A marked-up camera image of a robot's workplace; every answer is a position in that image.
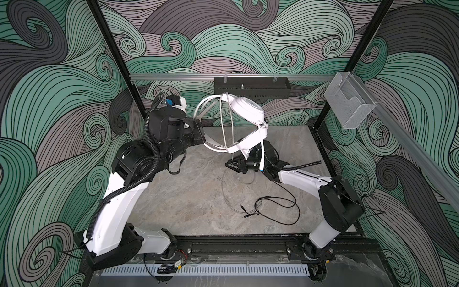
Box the black frame post left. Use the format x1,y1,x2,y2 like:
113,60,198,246
86,0,148,120

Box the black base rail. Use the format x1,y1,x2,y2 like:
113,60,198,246
100,234,363,261

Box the aluminium wall rail back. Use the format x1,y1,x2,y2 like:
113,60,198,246
129,73,335,82

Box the aluminium wall rail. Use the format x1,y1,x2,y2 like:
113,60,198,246
129,73,335,82
357,78,459,211

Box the black frame post right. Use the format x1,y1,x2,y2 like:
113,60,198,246
312,0,394,133

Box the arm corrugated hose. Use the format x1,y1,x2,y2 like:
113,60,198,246
85,94,166,240
265,141,323,172

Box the black frame post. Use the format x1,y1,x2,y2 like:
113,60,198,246
86,0,148,120
312,0,394,133

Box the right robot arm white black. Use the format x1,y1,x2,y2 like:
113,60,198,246
225,141,366,261

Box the black headphone cable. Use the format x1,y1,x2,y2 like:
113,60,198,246
243,179,301,227

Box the black perforated wall tray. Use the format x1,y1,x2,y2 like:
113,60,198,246
214,76,292,100

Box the aluminium wall rail right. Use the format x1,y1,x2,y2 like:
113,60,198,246
357,78,459,211

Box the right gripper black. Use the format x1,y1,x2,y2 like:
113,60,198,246
225,152,268,175

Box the white headphones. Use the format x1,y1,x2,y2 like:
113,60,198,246
193,93,268,157

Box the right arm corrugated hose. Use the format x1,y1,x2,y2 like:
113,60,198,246
265,141,323,172

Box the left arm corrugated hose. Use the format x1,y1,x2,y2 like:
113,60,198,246
85,94,166,240

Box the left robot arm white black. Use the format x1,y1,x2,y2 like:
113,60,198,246
75,94,205,271

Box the clear plastic wall bin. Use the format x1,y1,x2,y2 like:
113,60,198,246
324,72,376,130

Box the white slotted cable duct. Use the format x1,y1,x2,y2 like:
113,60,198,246
102,263,310,277

